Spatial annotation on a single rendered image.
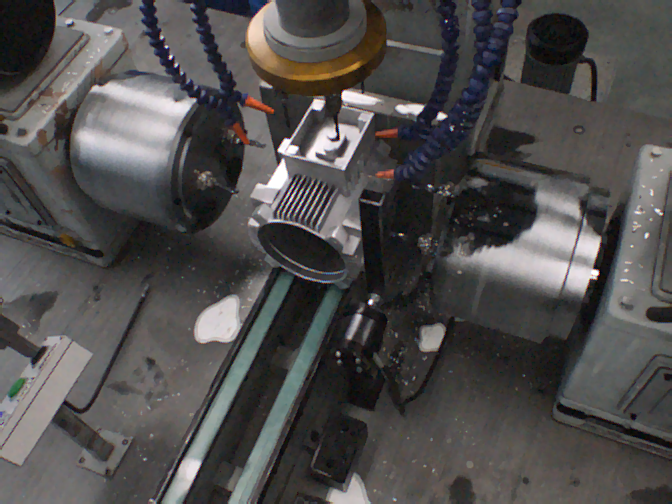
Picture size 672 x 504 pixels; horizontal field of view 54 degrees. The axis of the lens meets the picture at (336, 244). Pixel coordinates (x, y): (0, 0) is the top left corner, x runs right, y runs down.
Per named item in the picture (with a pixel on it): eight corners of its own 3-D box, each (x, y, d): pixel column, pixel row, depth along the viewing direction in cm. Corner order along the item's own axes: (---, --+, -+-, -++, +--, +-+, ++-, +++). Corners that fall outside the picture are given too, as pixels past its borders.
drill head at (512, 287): (423, 203, 119) (428, 102, 98) (663, 267, 108) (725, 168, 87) (375, 320, 107) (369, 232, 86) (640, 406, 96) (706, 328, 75)
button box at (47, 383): (75, 353, 98) (45, 334, 96) (95, 353, 93) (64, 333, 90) (3, 463, 90) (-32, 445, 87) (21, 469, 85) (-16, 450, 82)
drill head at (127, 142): (116, 122, 137) (66, 22, 117) (275, 164, 127) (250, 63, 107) (45, 214, 125) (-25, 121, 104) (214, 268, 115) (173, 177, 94)
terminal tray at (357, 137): (317, 130, 110) (312, 98, 104) (377, 145, 107) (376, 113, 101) (287, 183, 104) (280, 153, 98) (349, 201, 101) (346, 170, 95)
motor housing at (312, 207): (305, 182, 124) (291, 108, 108) (402, 209, 118) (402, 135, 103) (258, 267, 114) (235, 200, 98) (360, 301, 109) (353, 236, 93)
